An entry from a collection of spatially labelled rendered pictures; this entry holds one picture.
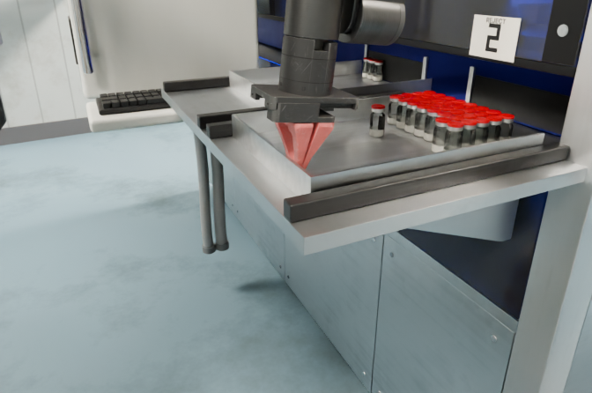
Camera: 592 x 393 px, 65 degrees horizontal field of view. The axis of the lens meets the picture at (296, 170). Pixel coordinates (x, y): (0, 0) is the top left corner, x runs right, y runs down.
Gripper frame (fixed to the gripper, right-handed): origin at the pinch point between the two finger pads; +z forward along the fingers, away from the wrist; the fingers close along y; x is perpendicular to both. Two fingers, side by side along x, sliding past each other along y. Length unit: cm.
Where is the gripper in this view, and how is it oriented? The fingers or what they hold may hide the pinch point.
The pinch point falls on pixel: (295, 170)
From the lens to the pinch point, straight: 52.8
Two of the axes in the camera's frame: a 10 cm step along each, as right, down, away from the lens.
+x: -4.2, -3.5, 8.4
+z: -1.0, 9.4, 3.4
